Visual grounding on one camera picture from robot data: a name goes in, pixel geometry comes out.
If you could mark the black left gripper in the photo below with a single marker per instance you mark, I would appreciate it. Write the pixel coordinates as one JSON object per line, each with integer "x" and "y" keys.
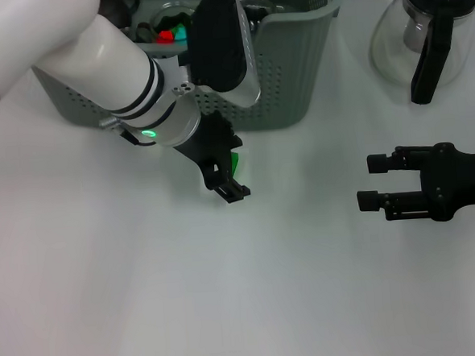
{"x": 209, "y": 147}

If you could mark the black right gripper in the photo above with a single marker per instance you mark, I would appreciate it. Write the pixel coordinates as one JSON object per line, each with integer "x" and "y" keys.
{"x": 455, "y": 181}

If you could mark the green stepped toy brick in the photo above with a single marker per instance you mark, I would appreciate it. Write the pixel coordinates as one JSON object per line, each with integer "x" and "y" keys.
{"x": 236, "y": 162}

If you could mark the orange-red sloped toy brick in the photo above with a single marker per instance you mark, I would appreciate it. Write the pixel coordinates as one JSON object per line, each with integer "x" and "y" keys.
{"x": 165, "y": 36}

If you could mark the glass teacup black base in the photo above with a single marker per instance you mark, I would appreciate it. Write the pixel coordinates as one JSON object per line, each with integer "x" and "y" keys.
{"x": 257, "y": 7}
{"x": 163, "y": 17}

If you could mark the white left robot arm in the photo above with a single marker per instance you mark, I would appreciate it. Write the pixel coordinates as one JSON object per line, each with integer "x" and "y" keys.
{"x": 60, "y": 55}

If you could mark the grey perforated storage bin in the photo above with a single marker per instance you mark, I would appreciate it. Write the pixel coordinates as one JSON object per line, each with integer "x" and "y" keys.
{"x": 291, "y": 70}

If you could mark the metal left gripper connector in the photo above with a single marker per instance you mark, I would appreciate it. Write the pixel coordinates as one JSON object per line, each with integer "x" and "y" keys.
{"x": 109, "y": 123}

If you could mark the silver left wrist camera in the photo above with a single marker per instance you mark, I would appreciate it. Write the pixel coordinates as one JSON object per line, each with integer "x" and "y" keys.
{"x": 221, "y": 42}

